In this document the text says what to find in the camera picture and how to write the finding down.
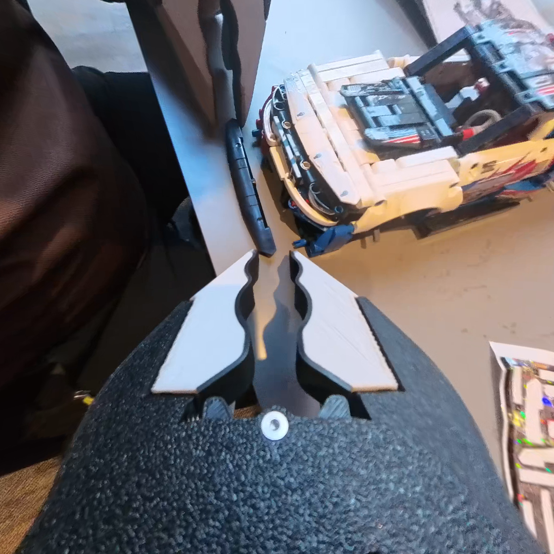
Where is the black curved brick strip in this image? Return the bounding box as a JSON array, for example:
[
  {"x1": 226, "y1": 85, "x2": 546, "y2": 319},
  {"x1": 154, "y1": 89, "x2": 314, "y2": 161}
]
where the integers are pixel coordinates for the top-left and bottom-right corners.
[{"x1": 224, "y1": 119, "x2": 278, "y2": 258}]

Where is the open instruction booklet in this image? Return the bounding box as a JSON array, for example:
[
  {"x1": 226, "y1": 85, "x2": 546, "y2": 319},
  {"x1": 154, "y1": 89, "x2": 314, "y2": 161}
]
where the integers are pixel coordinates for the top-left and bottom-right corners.
[{"x1": 422, "y1": 0, "x2": 547, "y2": 49}]

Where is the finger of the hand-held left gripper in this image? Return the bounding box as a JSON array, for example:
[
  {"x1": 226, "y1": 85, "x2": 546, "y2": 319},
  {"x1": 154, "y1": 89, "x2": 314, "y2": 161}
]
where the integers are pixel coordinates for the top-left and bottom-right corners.
[
  {"x1": 156, "y1": 0, "x2": 233, "y2": 129},
  {"x1": 229, "y1": 0, "x2": 268, "y2": 124}
]

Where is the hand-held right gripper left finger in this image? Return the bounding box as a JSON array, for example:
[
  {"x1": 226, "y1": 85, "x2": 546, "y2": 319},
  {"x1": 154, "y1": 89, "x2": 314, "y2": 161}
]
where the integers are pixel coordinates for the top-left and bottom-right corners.
[{"x1": 151, "y1": 250, "x2": 260, "y2": 404}]

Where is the white brick race car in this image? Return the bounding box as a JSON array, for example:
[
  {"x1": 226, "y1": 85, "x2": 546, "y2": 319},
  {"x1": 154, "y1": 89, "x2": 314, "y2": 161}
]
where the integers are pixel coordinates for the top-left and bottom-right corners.
[{"x1": 252, "y1": 19, "x2": 554, "y2": 256}]

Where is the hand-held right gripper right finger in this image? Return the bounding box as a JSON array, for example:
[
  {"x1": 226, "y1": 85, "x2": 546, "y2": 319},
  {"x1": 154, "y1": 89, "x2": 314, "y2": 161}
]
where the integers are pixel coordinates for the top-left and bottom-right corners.
[{"x1": 288, "y1": 251, "x2": 399, "y2": 406}]

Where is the holographic sticker sheet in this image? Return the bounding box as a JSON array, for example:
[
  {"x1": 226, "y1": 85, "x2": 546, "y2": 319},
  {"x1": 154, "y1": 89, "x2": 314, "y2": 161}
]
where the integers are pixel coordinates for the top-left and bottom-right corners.
[{"x1": 489, "y1": 341, "x2": 554, "y2": 526}]

